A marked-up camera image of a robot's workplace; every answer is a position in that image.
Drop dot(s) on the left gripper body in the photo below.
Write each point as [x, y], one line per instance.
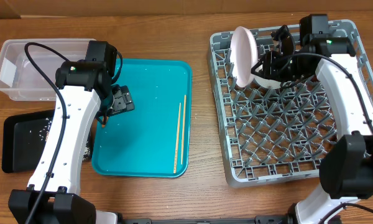
[122, 101]

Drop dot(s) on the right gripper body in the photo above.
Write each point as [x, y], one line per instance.
[286, 70]

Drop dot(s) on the white bowl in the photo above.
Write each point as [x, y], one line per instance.
[268, 84]

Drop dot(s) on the wooden chopstick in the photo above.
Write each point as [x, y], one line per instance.
[177, 140]
[183, 127]

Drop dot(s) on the white rice pile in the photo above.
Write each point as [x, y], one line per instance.
[44, 132]

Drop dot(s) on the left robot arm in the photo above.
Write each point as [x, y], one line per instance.
[85, 90]

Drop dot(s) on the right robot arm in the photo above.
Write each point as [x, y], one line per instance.
[346, 172]

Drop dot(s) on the teal serving tray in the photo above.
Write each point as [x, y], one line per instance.
[141, 142]

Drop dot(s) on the black plastic tray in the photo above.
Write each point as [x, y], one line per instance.
[21, 146]

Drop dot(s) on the clear plastic bin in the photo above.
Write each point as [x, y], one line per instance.
[20, 80]

